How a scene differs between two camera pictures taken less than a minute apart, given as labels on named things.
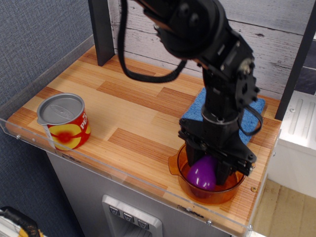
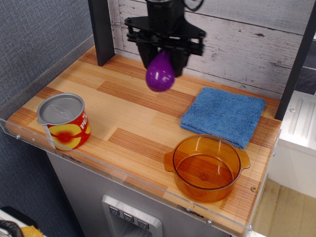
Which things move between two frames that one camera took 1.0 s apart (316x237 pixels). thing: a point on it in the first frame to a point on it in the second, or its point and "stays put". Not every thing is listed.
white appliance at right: [294, 164] stays put
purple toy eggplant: [203, 173] to [160, 73]
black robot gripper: [219, 133] to [165, 25]
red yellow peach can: [64, 117] stays put
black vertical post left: [101, 27] stays put
